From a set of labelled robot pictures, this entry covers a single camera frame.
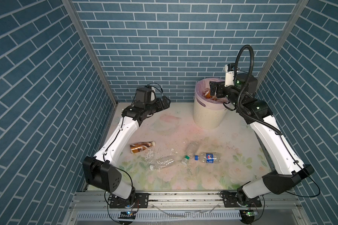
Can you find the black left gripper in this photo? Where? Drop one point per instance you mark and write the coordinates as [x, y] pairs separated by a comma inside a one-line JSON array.
[[159, 106]]

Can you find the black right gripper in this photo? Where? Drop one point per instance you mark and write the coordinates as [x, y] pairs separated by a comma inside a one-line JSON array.
[[220, 87]]

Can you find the brown Nescafe coffee bottle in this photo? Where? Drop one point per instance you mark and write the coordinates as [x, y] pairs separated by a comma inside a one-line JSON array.
[[207, 95]]

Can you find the amber tea bottle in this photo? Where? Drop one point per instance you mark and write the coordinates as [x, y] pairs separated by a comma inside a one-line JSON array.
[[141, 146]]

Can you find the clear bottle green cap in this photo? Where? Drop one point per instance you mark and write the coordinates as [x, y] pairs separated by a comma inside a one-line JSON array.
[[190, 152]]

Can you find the clear crushed bottle white cap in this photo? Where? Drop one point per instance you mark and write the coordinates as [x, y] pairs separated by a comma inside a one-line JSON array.
[[163, 163]]

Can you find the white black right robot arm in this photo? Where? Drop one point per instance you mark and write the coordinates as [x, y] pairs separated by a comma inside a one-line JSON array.
[[289, 170]]

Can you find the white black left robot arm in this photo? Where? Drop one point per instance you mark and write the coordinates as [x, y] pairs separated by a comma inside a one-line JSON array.
[[100, 170]]

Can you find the beige bin pink liner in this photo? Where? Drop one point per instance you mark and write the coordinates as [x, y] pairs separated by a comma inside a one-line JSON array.
[[207, 114]]

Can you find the clear Pepsi bottle blue cap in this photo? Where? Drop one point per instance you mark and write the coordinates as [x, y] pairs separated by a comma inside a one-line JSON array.
[[208, 158]]

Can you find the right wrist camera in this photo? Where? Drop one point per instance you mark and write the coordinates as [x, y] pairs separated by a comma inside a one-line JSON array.
[[229, 74]]

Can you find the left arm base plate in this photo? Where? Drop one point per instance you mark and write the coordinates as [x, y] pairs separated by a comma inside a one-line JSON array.
[[136, 200]]

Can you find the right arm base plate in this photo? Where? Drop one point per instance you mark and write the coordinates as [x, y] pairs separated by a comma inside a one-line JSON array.
[[235, 199]]

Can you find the aluminium corner post right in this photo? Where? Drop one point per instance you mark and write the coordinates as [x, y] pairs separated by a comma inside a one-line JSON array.
[[297, 11]]

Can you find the aluminium corner post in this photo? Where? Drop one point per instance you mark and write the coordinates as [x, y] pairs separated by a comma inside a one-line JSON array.
[[70, 8], [297, 11]]

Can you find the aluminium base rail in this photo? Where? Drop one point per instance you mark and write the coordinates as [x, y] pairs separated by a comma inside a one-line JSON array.
[[185, 208]]

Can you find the aluminium corner post left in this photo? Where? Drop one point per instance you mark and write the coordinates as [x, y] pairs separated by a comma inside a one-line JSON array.
[[70, 8]]

